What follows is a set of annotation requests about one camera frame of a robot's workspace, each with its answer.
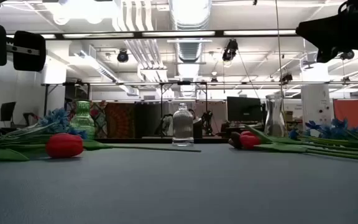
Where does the clear tall glass vase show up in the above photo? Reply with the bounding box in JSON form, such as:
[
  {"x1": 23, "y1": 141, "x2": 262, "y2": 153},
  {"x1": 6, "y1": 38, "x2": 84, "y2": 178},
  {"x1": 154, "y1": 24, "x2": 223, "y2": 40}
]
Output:
[{"x1": 264, "y1": 94, "x2": 288, "y2": 138}]

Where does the green glass vase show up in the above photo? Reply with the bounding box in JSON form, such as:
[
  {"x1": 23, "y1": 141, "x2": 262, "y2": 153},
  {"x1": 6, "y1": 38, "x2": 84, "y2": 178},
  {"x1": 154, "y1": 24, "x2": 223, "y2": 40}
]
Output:
[{"x1": 69, "y1": 100, "x2": 96, "y2": 140}]

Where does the clear ribbed glass bottle vase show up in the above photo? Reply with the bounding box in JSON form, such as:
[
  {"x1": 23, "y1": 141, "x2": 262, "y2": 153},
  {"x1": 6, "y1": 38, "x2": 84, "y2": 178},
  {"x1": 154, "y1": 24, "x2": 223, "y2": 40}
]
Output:
[{"x1": 172, "y1": 103, "x2": 195, "y2": 147}]

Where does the white pillar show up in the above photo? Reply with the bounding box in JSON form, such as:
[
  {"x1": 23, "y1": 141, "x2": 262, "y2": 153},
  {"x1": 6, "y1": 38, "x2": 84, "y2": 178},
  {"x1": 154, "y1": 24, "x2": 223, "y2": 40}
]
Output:
[{"x1": 301, "y1": 83, "x2": 334, "y2": 131}]

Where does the small black monitor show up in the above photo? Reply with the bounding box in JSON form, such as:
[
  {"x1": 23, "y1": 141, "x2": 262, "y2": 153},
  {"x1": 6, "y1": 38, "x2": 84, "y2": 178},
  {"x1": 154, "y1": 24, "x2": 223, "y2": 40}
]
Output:
[{"x1": 0, "y1": 101, "x2": 17, "y2": 122}]

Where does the large black computer monitor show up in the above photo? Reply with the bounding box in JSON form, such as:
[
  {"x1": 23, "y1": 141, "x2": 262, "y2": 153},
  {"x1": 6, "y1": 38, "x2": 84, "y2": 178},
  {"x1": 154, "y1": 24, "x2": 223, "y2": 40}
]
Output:
[{"x1": 227, "y1": 96, "x2": 262, "y2": 123}]

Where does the orange patterned tapestry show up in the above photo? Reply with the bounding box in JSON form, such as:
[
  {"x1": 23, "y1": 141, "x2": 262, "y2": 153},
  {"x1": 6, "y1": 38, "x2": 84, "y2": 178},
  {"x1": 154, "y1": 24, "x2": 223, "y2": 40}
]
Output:
[{"x1": 104, "y1": 102, "x2": 136, "y2": 139}]

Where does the black ceiling-mounted camera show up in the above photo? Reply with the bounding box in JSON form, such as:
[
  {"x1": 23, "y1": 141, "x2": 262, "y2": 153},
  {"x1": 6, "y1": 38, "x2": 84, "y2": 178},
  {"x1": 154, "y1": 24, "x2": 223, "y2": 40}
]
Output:
[
  {"x1": 221, "y1": 38, "x2": 239, "y2": 62},
  {"x1": 116, "y1": 49, "x2": 130, "y2": 63},
  {"x1": 339, "y1": 50, "x2": 356, "y2": 61}
]

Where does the thin hanging cable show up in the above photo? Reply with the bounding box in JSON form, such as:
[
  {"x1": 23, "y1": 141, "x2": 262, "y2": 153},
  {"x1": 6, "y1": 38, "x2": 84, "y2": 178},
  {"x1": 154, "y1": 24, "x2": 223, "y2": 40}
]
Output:
[{"x1": 274, "y1": 0, "x2": 284, "y2": 96}]

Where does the orange partition wall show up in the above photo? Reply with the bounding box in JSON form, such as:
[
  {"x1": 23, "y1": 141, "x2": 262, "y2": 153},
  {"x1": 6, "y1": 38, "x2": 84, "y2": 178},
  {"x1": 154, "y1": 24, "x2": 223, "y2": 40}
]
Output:
[{"x1": 333, "y1": 98, "x2": 358, "y2": 134}]

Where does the silver ceiling duct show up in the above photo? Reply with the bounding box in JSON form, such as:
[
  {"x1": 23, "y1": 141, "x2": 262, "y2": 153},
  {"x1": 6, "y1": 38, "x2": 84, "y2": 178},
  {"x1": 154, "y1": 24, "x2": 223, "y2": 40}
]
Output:
[{"x1": 168, "y1": 0, "x2": 213, "y2": 98}]

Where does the black overhead frame bar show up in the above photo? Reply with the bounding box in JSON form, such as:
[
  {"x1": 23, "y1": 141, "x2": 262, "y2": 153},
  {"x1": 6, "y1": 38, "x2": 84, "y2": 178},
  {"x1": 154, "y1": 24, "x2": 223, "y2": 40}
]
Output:
[{"x1": 6, "y1": 29, "x2": 298, "y2": 40}]

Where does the black aluminium table frame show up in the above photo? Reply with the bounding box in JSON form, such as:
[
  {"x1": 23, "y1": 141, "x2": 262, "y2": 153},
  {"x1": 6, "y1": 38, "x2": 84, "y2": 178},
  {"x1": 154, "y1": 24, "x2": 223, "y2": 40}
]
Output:
[{"x1": 94, "y1": 138, "x2": 229, "y2": 144}]

